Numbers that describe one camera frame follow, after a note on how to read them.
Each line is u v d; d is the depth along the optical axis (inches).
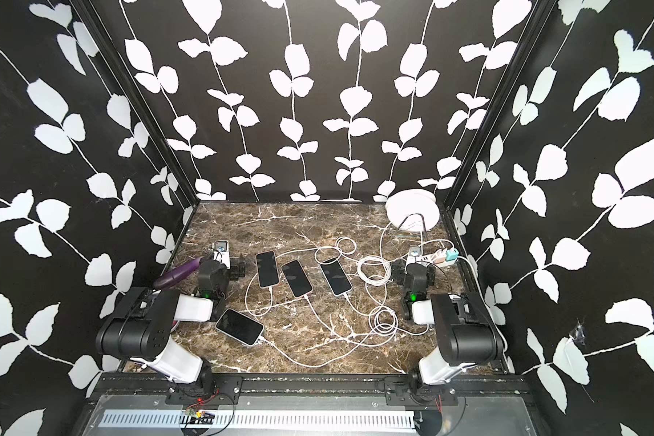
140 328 18.0
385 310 35.2
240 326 33.9
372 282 37.4
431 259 39.7
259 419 27.6
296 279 37.6
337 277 38.7
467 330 18.5
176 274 37.3
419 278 28.3
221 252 31.2
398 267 34.2
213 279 28.1
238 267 34.5
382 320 34.6
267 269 39.1
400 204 39.4
